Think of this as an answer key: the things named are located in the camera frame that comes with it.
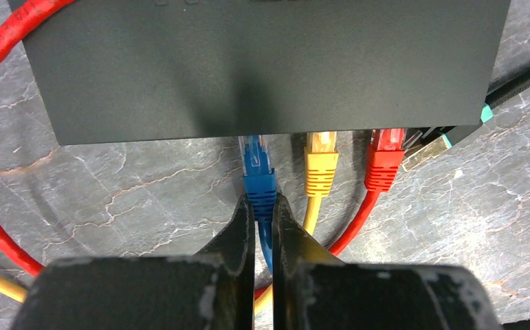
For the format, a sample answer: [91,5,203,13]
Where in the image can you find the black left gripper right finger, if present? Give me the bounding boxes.
[272,195,501,329]

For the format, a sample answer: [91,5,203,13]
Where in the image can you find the long blue ethernet cable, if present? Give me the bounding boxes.
[238,134,278,274]

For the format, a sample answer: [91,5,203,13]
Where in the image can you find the black cable teal collar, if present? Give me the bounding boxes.
[481,68,530,123]
[401,127,452,172]

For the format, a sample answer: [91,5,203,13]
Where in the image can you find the short red ethernet cable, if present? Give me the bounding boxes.
[0,0,406,302]

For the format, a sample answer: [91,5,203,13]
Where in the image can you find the yellow ethernet cable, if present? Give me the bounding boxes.
[0,131,340,316]

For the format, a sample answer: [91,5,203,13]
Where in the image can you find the black network switch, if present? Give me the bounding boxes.
[23,1,510,145]

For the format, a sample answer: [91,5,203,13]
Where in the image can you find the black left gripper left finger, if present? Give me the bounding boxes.
[12,196,256,329]

